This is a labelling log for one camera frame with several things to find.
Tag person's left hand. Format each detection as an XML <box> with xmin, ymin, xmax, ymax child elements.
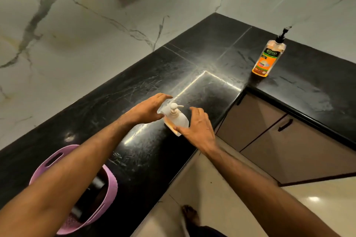
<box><xmin>120</xmin><ymin>93</ymin><xmax>173</xmax><ymax>129</ymax></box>

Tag person's right hand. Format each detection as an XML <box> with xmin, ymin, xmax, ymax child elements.
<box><xmin>174</xmin><ymin>107</ymin><xmax>221</xmax><ymax>158</ymax></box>

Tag clear white pump bottle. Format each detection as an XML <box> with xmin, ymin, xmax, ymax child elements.
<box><xmin>157</xmin><ymin>99</ymin><xmax>190</xmax><ymax>137</ymax></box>

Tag person's left forearm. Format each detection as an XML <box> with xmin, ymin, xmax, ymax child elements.
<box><xmin>0</xmin><ymin>117</ymin><xmax>131</xmax><ymax>237</ymax></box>

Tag person's right forearm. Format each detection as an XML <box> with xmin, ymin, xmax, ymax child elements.
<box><xmin>198</xmin><ymin>146</ymin><xmax>341</xmax><ymax>237</ymax></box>

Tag small beige cabinet door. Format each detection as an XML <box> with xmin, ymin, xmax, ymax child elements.
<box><xmin>216</xmin><ymin>92</ymin><xmax>287</xmax><ymax>152</ymax></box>

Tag person's bare foot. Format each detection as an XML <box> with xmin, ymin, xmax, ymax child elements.
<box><xmin>181</xmin><ymin>205</ymin><xmax>201</xmax><ymax>232</ymax></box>

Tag pink plastic basket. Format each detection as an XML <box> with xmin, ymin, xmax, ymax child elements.
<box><xmin>29</xmin><ymin>144</ymin><xmax>118</xmax><ymax>236</ymax></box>

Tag black glossy container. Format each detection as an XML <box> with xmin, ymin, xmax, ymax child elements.
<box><xmin>71</xmin><ymin>168</ymin><xmax>108</xmax><ymax>223</ymax></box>

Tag person's dark trousers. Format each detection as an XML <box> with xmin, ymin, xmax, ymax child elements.
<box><xmin>191</xmin><ymin>225</ymin><xmax>227</xmax><ymax>237</ymax></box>

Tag orange black-pump soap bottle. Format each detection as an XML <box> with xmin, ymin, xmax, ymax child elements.
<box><xmin>252</xmin><ymin>27</ymin><xmax>287</xmax><ymax>78</ymax></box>

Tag large beige cabinet door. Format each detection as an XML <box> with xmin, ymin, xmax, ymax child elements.
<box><xmin>240</xmin><ymin>114</ymin><xmax>356</xmax><ymax>185</ymax></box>

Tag black cabinet handle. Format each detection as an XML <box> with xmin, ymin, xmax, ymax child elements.
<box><xmin>277</xmin><ymin>118</ymin><xmax>294</xmax><ymax>132</ymax></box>
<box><xmin>235</xmin><ymin>91</ymin><xmax>248</xmax><ymax>106</ymax></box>

